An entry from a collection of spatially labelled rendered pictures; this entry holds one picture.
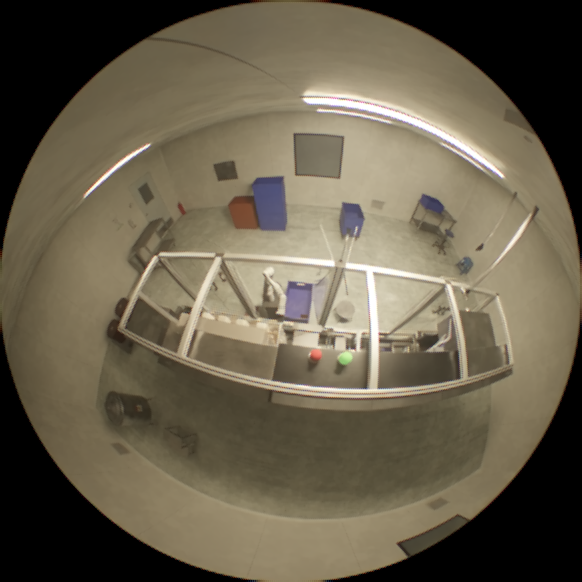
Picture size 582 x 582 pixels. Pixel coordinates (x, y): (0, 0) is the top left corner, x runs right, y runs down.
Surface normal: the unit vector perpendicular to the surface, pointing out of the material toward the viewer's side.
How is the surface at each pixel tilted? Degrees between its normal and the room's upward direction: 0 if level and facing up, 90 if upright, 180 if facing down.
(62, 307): 90
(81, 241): 90
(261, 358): 0
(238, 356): 0
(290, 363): 0
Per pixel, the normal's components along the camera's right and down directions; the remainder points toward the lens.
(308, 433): -0.04, -0.52
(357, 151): -0.15, 0.85
